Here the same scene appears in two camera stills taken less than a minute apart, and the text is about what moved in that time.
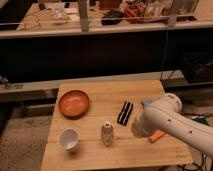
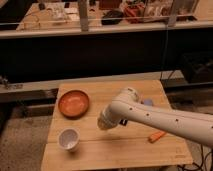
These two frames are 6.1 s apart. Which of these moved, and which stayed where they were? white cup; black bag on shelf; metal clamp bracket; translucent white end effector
Moved: translucent white end effector
Stayed: metal clamp bracket; black bag on shelf; white cup
